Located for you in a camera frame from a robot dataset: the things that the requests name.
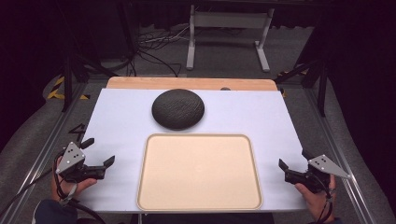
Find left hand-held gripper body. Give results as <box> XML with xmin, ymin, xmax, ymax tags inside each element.
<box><xmin>55</xmin><ymin>141</ymin><xmax>106</xmax><ymax>185</ymax></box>

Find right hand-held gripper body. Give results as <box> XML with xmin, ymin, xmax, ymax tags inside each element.
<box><xmin>284</xmin><ymin>154</ymin><xmax>351</xmax><ymax>194</ymax></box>

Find person's left hand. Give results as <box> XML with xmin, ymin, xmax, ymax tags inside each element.
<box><xmin>50</xmin><ymin>172</ymin><xmax>98</xmax><ymax>203</ymax></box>

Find person's right hand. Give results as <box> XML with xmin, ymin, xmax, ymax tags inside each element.
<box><xmin>293</xmin><ymin>175</ymin><xmax>338</xmax><ymax>223</ymax></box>

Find white table cover sheet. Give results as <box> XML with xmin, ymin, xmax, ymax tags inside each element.
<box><xmin>72</xmin><ymin>88</ymin><xmax>310</xmax><ymax>215</ymax></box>

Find yellow black floor tape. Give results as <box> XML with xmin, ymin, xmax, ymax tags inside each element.
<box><xmin>277</xmin><ymin>63</ymin><xmax>310</xmax><ymax>98</ymax></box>
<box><xmin>46</xmin><ymin>76</ymin><xmax>92</xmax><ymax>101</ymax></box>

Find black metal stand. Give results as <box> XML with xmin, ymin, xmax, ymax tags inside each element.
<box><xmin>274</xmin><ymin>58</ymin><xmax>329</xmax><ymax>118</ymax></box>
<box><xmin>60</xmin><ymin>46</ymin><xmax>110</xmax><ymax>113</ymax></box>

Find beige rectangular tray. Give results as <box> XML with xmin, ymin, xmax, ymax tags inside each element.
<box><xmin>135</xmin><ymin>133</ymin><xmax>263</xmax><ymax>213</ymax></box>

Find black round textured plate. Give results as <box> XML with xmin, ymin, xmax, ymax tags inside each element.
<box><xmin>150</xmin><ymin>88</ymin><xmax>205</xmax><ymax>131</ymax></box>

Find white metal stand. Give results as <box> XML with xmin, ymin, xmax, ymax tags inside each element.
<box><xmin>185</xmin><ymin>4</ymin><xmax>276</xmax><ymax>74</ymax></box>

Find black triangular bracket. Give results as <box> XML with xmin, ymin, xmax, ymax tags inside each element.
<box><xmin>67</xmin><ymin>122</ymin><xmax>87</xmax><ymax>143</ymax></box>

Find aluminium frame rail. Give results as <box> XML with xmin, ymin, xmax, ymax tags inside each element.
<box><xmin>0</xmin><ymin>81</ymin><xmax>90</xmax><ymax>224</ymax></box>
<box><xmin>302</xmin><ymin>88</ymin><xmax>376</xmax><ymax>224</ymax></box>

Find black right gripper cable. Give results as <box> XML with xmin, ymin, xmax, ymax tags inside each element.
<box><xmin>312</xmin><ymin>174</ymin><xmax>334</xmax><ymax>224</ymax></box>

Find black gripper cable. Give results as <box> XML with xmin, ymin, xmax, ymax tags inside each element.
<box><xmin>0</xmin><ymin>151</ymin><xmax>107</xmax><ymax>224</ymax></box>
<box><xmin>312</xmin><ymin>174</ymin><xmax>334</xmax><ymax>224</ymax></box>

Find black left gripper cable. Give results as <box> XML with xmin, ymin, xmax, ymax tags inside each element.
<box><xmin>0</xmin><ymin>151</ymin><xmax>107</xmax><ymax>224</ymax></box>

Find black floor cables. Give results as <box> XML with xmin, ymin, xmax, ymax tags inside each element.
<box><xmin>132</xmin><ymin>25</ymin><xmax>191</xmax><ymax>78</ymax></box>

